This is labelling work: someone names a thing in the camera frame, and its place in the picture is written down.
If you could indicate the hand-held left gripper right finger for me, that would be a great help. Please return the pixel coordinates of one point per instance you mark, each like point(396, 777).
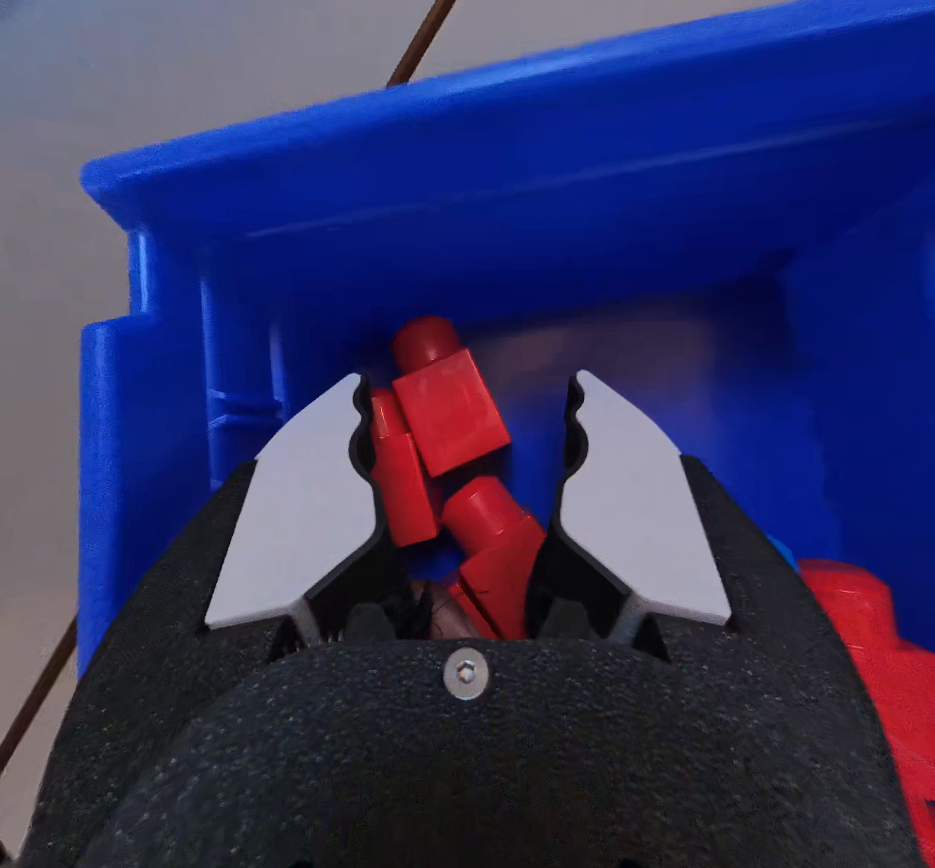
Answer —
point(635, 510)

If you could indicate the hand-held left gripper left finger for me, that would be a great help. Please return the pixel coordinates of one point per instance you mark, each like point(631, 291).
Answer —
point(292, 510)

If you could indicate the red mega block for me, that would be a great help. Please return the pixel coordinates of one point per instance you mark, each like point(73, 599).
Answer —
point(449, 408)
point(876, 663)
point(402, 481)
point(497, 554)

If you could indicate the blue plastic bin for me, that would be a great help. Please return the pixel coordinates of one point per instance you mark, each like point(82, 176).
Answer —
point(511, 189)

